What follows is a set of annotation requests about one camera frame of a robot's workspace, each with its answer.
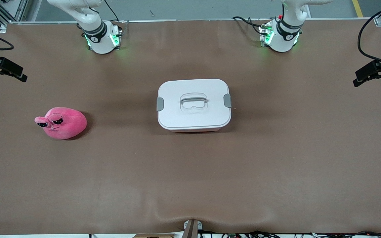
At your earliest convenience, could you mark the grey lid carry handle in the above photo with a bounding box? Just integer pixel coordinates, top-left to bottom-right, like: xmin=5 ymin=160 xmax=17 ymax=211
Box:
xmin=181 ymin=97 xmax=208 ymax=110

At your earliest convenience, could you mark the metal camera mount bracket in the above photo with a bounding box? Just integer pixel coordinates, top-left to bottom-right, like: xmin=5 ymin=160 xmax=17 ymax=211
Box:
xmin=183 ymin=219 xmax=203 ymax=238

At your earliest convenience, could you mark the pink plush toy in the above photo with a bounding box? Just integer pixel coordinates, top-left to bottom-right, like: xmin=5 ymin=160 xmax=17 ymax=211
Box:
xmin=34 ymin=107 xmax=87 ymax=140

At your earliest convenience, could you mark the white plastic box lid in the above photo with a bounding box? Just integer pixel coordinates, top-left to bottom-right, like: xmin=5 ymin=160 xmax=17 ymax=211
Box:
xmin=157 ymin=79 xmax=232 ymax=130

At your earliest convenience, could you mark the pale pink box base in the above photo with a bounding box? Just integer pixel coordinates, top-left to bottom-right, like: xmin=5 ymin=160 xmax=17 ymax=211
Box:
xmin=168 ymin=127 xmax=224 ymax=133

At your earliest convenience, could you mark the black base power cable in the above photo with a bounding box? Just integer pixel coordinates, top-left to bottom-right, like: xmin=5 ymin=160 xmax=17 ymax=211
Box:
xmin=232 ymin=16 xmax=264 ymax=35
xmin=103 ymin=0 xmax=120 ymax=22

